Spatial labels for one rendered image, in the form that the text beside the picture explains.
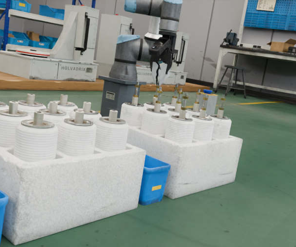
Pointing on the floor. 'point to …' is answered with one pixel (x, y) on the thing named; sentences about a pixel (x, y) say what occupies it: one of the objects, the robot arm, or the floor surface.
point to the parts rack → (18, 17)
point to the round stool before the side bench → (235, 80)
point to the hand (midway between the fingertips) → (157, 82)
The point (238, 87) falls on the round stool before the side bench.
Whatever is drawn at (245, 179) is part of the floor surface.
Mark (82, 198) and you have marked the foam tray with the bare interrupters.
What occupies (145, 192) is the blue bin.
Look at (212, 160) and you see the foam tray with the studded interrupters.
